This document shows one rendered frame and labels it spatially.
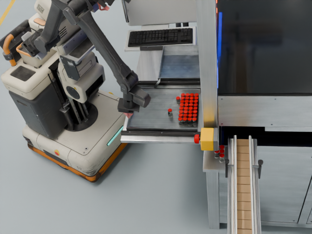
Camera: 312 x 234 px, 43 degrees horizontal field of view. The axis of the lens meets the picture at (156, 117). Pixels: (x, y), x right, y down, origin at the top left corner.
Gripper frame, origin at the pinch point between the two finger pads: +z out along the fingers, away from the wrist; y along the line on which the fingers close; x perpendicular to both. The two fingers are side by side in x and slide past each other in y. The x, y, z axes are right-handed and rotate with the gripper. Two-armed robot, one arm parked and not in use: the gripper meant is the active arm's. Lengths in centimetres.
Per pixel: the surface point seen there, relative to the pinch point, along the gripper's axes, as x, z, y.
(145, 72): 36.2, 4.8, 3.3
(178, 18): 89, 7, 18
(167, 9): 89, 1, 10
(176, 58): 47, 2, 20
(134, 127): -5.8, 0.6, 3.7
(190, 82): 25.8, -2.1, 28.0
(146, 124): -1.4, 3.1, 8.6
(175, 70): 36.7, 1.5, 19.7
